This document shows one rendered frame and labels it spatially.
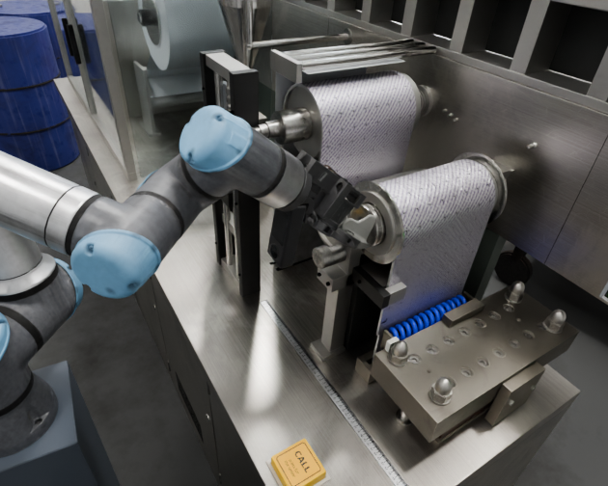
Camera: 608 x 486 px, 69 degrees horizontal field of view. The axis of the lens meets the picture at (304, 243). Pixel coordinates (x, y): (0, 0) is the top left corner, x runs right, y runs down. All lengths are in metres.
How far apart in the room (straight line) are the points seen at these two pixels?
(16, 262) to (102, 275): 0.40
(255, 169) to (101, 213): 0.17
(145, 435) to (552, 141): 1.70
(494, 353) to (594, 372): 1.66
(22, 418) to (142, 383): 1.22
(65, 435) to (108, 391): 1.19
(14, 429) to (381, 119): 0.87
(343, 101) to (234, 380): 0.59
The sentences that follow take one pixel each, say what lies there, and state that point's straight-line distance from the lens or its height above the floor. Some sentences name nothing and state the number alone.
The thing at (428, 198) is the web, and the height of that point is 1.30.
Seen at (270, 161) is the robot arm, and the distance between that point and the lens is 0.54.
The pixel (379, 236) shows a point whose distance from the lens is 0.74.
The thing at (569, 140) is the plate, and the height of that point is 1.38.
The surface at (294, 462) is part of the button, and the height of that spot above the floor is 0.92.
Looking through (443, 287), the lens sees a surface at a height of 1.07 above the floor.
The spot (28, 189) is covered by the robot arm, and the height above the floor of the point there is 1.43.
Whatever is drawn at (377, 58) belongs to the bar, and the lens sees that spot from 0.96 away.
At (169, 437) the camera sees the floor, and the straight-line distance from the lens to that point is 1.96.
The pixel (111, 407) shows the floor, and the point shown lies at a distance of 2.10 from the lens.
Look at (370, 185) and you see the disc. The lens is 0.75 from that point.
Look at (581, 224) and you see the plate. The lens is 0.93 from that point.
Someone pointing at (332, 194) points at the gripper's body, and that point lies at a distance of 0.64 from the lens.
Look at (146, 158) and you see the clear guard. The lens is 1.63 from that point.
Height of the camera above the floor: 1.68
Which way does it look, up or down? 37 degrees down
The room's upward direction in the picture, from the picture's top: 4 degrees clockwise
